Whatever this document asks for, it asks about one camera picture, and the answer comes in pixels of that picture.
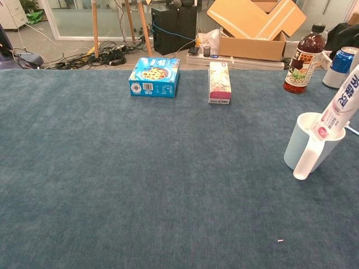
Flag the light blue plastic mug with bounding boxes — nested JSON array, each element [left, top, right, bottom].
[[283, 112, 347, 180]]

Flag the white pink toothpaste tube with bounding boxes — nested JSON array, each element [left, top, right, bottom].
[[311, 63, 359, 142]]

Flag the light blue toothbrush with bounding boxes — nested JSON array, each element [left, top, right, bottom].
[[344, 122, 359, 136]]

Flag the blue cookie box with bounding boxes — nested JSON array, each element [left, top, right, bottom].
[[128, 57, 181, 99]]

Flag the floral white and pink box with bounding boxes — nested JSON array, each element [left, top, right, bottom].
[[208, 61, 233, 105]]

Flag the open cardboard box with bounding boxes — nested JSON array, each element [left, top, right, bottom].
[[206, 0, 307, 62]]

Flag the blue table mat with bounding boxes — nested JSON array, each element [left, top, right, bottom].
[[0, 68, 359, 269]]

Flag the black computer tower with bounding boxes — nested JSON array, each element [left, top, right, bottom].
[[151, 5, 198, 56]]

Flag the white plastic bag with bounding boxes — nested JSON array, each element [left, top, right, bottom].
[[197, 28, 221, 55]]

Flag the wooden easel leg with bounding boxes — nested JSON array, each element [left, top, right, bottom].
[[125, 0, 136, 42], [136, 0, 153, 58], [91, 0, 100, 59]]

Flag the dark tea bottle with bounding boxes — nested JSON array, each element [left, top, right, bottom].
[[283, 23, 326, 95]]

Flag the white plastic object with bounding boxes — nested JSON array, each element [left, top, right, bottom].
[[316, 51, 334, 70]]

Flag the dark blue machine base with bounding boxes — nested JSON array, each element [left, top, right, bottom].
[[0, 24, 44, 70]]

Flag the blue white drink can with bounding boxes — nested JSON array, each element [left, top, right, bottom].
[[322, 46, 359, 89]]

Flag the green bag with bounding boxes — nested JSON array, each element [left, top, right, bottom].
[[25, 10, 45, 25]]

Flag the black cloth cover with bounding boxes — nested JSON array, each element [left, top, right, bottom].
[[325, 22, 359, 53]]

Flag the green potted plant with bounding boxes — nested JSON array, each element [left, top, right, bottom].
[[19, 0, 40, 13]]

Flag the white cabinet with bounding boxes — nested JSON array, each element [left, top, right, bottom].
[[0, 0, 29, 31]]

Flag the aluminium rail bundle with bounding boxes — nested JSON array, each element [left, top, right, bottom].
[[186, 53, 286, 71]]

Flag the black cable tangle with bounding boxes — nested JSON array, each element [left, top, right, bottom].
[[46, 40, 146, 70]]

